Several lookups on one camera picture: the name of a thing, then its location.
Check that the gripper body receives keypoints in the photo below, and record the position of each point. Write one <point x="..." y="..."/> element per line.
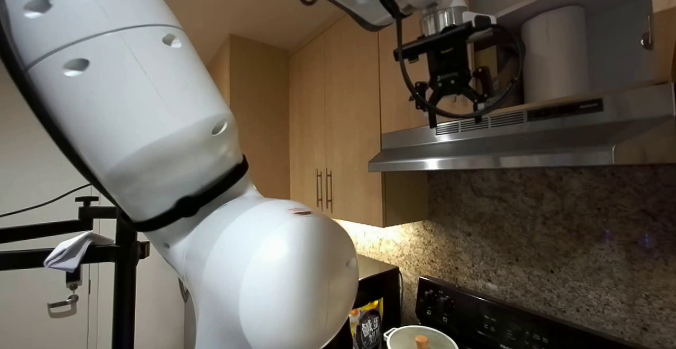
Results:
<point x="449" y="69"/>

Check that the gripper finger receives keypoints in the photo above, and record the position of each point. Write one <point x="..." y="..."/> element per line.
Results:
<point x="429" y="101"/>
<point x="481" y="91"/>

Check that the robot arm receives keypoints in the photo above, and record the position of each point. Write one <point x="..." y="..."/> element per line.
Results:
<point x="132" y="101"/>

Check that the wooden cupboard door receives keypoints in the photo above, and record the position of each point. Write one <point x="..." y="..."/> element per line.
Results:
<point x="393" y="101"/>
<point x="666" y="43"/>

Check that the wooden cupboard over hood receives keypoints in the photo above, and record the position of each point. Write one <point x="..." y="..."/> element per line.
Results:
<point x="618" y="48"/>

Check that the steel range hood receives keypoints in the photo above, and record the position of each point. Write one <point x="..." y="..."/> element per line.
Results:
<point x="528" y="143"/>

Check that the wooden cabinet door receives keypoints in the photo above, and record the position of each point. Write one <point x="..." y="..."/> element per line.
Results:
<point x="354" y="127"/>
<point x="306" y="127"/>

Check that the white paper towel roll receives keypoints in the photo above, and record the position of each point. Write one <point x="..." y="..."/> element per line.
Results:
<point x="554" y="53"/>

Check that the tall wooden cabinet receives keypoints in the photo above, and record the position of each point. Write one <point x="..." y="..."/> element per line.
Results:
<point x="253" y="127"/>

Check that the black microwave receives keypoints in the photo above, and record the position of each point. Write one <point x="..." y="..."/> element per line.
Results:
<point x="383" y="285"/>

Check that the black stove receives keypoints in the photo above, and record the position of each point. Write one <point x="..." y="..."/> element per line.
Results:
<point x="501" y="322"/>

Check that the yellow snack packet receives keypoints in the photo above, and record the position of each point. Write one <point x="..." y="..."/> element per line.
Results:
<point x="368" y="325"/>

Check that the white pot with lid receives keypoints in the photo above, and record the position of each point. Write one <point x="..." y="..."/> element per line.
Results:
<point x="406" y="339"/>

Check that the black stand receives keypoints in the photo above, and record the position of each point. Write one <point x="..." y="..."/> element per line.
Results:
<point x="124" y="285"/>

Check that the white cloth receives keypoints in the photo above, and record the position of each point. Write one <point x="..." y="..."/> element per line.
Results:
<point x="71" y="251"/>

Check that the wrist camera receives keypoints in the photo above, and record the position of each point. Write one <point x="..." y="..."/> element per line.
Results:
<point x="429" y="46"/>

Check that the wooden wall cabinet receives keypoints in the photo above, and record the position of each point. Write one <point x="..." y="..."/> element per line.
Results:
<point x="348" y="127"/>

